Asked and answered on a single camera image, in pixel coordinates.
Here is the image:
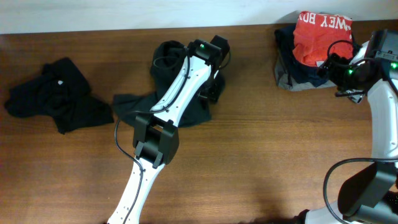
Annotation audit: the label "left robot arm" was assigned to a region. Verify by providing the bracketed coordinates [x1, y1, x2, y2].
[108, 35, 231, 224]

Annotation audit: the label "black t-shirt white letters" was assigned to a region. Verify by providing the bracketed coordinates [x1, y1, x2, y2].
[4, 57, 114, 134]

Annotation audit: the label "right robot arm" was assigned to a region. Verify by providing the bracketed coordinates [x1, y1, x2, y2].
[297, 29, 397, 224]

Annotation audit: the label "red folded t-shirt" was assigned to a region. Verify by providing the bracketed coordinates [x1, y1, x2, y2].
[292, 11, 353, 67]

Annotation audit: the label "dark green t-shirt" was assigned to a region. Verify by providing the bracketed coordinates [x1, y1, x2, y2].
[113, 36, 229, 128]

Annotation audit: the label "grey folded t-shirt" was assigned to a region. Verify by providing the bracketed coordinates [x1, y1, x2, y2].
[274, 54, 336, 91]

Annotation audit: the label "navy folded t-shirt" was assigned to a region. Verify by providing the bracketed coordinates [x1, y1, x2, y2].
[274, 24, 355, 87]

